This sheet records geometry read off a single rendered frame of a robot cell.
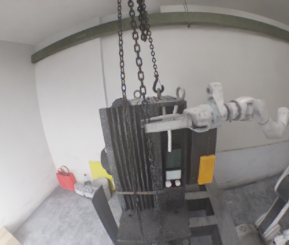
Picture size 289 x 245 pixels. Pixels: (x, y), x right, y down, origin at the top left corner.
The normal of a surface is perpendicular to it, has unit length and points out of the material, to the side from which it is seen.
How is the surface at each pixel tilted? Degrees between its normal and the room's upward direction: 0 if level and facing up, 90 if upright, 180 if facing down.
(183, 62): 90
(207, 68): 90
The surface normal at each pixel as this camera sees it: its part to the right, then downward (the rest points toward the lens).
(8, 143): 0.99, -0.06
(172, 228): -0.10, -0.97
